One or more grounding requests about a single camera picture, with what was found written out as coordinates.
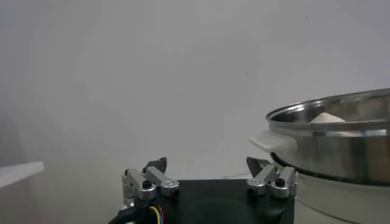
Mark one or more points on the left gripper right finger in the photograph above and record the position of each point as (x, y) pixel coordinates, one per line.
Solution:
(265, 178)

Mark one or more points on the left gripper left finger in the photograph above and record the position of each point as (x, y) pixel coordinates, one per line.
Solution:
(158, 178)

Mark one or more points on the white steamed baozi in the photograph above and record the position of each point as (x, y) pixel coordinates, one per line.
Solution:
(327, 118)

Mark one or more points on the steel steamer pot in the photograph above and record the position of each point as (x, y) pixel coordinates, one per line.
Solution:
(335, 202)

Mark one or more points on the white folding side table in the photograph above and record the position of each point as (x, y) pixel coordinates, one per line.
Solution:
(18, 173)

